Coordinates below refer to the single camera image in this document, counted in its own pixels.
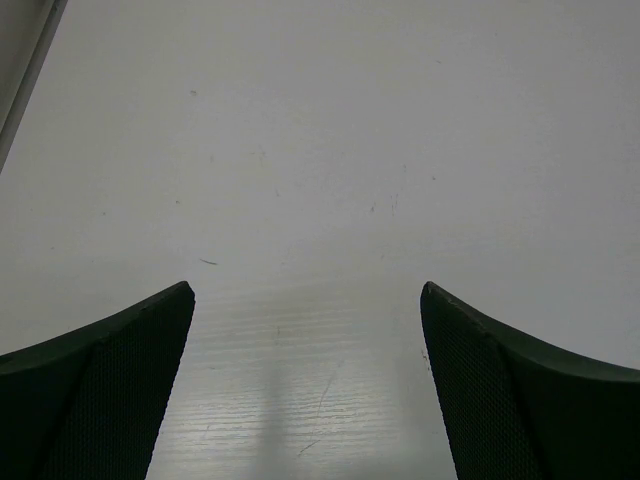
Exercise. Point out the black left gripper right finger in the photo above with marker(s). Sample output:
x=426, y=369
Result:
x=517, y=407

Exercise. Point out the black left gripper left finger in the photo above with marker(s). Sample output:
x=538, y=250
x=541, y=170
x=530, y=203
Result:
x=89, y=404

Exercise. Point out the aluminium table edge rail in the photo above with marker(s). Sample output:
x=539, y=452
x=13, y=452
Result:
x=27, y=31

